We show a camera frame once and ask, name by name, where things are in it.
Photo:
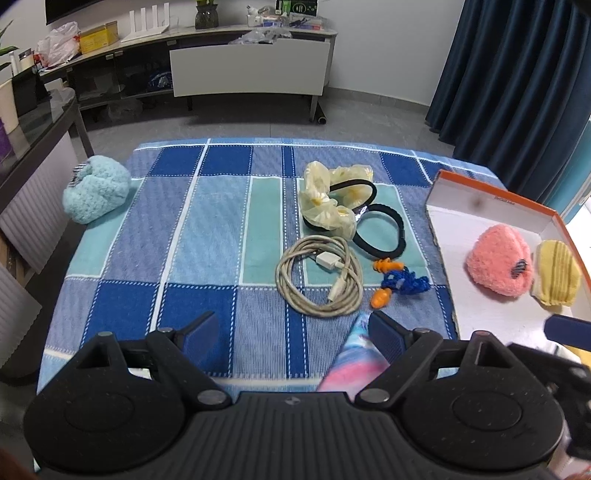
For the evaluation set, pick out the pink blue tie-dye cloth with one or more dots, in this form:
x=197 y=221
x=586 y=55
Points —
x=351 y=364

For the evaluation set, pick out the yellow box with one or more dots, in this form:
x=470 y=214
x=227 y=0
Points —
x=99 y=38

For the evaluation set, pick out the pale yellow fabric scrunchie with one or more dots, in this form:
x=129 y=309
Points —
x=318 y=210

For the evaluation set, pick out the white plastic bag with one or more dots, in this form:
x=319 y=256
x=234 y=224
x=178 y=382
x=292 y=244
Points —
x=57 y=46

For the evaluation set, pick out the black television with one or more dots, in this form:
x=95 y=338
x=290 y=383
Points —
x=64 y=9

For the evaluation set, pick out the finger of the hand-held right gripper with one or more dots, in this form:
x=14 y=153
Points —
x=568 y=328
x=545 y=362

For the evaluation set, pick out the light blue crochet pouch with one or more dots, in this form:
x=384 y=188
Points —
x=97 y=191

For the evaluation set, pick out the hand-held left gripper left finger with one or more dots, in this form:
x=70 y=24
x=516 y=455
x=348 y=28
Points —
x=201 y=334

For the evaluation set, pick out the green black box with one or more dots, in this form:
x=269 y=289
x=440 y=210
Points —
x=298 y=6

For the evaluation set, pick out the clutter of small items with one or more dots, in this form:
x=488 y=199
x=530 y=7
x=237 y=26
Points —
x=286 y=19

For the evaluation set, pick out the dark blue curtain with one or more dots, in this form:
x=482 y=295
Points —
x=508 y=92

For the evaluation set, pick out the white tv cabinet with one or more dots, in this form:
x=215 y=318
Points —
x=249 y=64

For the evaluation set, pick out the black roll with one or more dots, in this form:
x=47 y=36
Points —
x=323 y=116

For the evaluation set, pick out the pink crochet pouch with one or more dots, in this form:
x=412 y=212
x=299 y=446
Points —
x=494 y=258

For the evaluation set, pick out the ribbed black hair band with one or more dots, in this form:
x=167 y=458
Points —
x=400 y=226

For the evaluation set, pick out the purple basket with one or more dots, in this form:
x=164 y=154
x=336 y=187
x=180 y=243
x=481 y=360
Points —
x=3 y=138

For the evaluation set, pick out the smooth black hair band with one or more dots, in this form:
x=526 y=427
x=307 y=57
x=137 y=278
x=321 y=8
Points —
x=353 y=183

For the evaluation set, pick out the blue checkered blanket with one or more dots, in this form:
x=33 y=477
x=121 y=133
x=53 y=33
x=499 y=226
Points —
x=217 y=240

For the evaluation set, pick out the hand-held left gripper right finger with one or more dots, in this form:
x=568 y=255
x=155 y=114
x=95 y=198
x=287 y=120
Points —
x=388 y=339

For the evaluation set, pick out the white ribbed cabinet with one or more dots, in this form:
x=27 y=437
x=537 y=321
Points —
x=37 y=203

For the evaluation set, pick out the leafy plant in white pot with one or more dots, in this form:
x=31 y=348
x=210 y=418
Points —
x=8 y=106

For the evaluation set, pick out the black glass table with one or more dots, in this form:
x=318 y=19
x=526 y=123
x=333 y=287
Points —
x=41 y=124

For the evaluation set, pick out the clear plastic bag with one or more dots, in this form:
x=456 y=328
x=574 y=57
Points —
x=258 y=37

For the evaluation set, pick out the potted plant in dark vase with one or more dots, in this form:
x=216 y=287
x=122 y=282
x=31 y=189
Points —
x=207 y=16

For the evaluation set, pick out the orange-edged cardboard box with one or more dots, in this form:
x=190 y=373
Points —
x=450 y=221

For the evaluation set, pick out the yellow striped knitted pouch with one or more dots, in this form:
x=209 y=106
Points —
x=556 y=277

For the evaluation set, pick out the white router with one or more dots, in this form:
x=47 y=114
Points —
x=145 y=27

